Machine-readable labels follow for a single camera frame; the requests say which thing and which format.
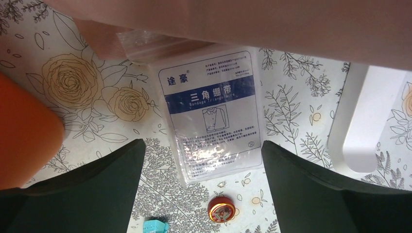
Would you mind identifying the white rectangular box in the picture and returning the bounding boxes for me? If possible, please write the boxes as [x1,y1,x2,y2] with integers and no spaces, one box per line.
[328,63,408,178]

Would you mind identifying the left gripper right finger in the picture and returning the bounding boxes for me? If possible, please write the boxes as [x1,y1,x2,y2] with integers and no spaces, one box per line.
[261,141,412,233]

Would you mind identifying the pink fabric shorts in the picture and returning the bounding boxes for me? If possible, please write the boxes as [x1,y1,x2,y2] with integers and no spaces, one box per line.
[47,0,412,70]

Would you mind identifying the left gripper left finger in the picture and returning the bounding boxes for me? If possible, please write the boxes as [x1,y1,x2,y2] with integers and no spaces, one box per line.
[0,139,146,233]

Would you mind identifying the white blue medicine sachet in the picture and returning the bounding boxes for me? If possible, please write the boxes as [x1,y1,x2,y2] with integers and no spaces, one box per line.
[117,30,263,185]

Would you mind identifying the orange plastic medicine box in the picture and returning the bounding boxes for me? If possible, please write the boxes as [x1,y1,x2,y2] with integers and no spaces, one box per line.
[0,74,65,190]

